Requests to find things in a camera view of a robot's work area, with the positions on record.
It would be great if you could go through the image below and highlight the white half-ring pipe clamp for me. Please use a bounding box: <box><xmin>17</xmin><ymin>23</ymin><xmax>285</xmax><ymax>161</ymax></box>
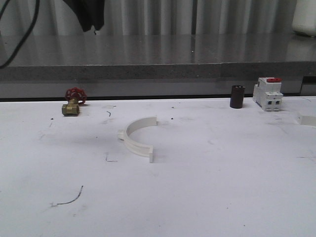
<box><xmin>118</xmin><ymin>116</ymin><xmax>158</xmax><ymax>163</ymax></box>

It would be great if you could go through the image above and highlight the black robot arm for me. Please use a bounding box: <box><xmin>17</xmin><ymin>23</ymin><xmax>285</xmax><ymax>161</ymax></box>
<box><xmin>64</xmin><ymin>0</ymin><xmax>105</xmax><ymax>32</ymax></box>

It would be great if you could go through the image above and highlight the dark brown cylindrical coupling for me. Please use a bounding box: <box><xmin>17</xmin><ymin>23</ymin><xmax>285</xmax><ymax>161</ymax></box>
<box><xmin>230</xmin><ymin>85</ymin><xmax>245</xmax><ymax>109</ymax></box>

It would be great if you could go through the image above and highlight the brass valve red handwheel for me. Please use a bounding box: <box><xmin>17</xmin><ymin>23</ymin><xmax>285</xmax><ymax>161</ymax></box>
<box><xmin>61</xmin><ymin>87</ymin><xmax>87</xmax><ymax>116</ymax></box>

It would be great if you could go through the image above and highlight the grey stone countertop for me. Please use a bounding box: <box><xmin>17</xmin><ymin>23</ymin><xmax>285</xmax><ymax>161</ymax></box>
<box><xmin>0</xmin><ymin>34</ymin><xmax>316</xmax><ymax>99</ymax></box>

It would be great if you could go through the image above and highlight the white container on counter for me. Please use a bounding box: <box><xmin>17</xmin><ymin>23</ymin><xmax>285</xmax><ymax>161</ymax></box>
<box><xmin>292</xmin><ymin>0</ymin><xmax>316</xmax><ymax>37</ymax></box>

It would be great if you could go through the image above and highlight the white circuit breaker red switch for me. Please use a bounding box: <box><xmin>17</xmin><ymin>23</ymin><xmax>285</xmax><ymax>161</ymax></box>
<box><xmin>252</xmin><ymin>77</ymin><xmax>283</xmax><ymax>112</ymax></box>

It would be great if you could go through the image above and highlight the black cable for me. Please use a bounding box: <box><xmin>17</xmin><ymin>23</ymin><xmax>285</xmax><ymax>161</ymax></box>
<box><xmin>0</xmin><ymin>0</ymin><xmax>40</xmax><ymax>69</ymax></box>

